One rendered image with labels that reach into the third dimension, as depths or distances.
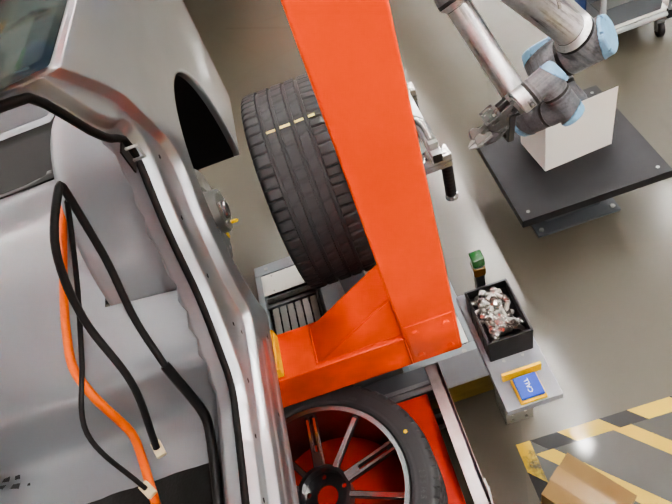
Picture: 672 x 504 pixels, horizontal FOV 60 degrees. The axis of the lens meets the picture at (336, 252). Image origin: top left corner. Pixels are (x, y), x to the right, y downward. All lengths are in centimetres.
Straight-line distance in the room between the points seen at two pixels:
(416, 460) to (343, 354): 35
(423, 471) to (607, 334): 105
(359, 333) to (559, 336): 103
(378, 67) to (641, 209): 196
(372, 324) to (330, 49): 84
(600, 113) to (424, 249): 129
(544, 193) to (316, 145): 115
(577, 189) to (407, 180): 135
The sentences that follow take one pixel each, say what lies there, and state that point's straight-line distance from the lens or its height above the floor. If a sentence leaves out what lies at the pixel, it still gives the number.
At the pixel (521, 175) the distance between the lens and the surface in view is 256.
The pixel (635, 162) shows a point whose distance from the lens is 261.
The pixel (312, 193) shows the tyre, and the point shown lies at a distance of 160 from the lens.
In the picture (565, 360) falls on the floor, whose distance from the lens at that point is 240.
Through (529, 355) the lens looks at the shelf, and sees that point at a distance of 190.
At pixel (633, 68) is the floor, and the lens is 355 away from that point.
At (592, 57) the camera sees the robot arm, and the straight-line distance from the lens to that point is 239.
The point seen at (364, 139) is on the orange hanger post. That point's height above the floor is 142.
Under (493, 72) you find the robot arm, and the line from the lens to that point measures 215.
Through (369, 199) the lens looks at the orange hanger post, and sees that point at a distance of 123.
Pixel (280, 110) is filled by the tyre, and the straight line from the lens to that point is 170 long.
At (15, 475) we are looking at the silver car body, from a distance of 190.
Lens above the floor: 214
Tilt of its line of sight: 49 degrees down
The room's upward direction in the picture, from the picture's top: 24 degrees counter-clockwise
